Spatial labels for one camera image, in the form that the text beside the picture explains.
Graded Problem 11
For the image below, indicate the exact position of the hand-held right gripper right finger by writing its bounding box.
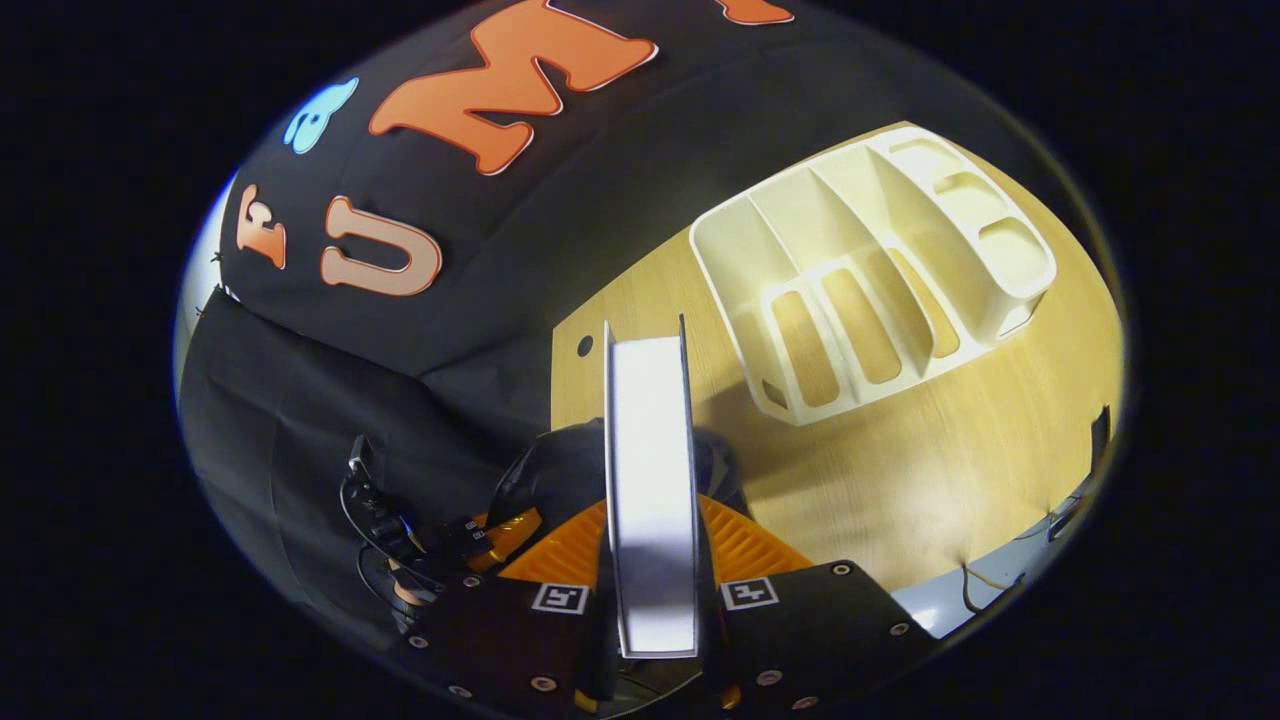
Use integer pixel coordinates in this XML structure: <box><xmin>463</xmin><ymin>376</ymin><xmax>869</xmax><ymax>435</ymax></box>
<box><xmin>700</xmin><ymin>495</ymin><xmax>936</xmax><ymax>716</ymax></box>

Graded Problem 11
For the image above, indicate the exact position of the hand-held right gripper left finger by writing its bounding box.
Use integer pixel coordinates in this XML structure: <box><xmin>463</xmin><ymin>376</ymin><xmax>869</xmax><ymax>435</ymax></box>
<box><xmin>400</xmin><ymin>500</ymin><xmax>611</xmax><ymax>716</ymax></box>

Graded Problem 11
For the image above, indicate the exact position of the grey schoolbag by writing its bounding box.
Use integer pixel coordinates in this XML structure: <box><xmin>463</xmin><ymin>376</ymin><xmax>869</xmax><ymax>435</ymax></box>
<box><xmin>487</xmin><ymin>418</ymin><xmax>749</xmax><ymax>546</ymax></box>

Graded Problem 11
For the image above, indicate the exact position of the white cover book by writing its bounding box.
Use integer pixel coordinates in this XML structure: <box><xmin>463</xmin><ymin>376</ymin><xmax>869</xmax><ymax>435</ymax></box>
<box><xmin>603</xmin><ymin>315</ymin><xmax>716</xmax><ymax>661</ymax></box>

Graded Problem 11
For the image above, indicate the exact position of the white bookshelf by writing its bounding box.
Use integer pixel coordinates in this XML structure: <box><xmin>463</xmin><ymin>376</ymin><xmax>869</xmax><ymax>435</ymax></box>
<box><xmin>690</xmin><ymin>125</ymin><xmax>1058</xmax><ymax>428</ymax></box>

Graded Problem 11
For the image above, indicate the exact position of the black backdrop cloth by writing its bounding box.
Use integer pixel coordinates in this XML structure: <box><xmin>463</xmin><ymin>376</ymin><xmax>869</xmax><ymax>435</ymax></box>
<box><xmin>175</xmin><ymin>0</ymin><xmax>1011</xmax><ymax>641</ymax></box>

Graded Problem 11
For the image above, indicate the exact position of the thin dark cable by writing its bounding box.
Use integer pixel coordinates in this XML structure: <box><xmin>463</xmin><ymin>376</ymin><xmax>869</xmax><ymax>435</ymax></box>
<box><xmin>958</xmin><ymin>558</ymin><xmax>1028</xmax><ymax>614</ymax></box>

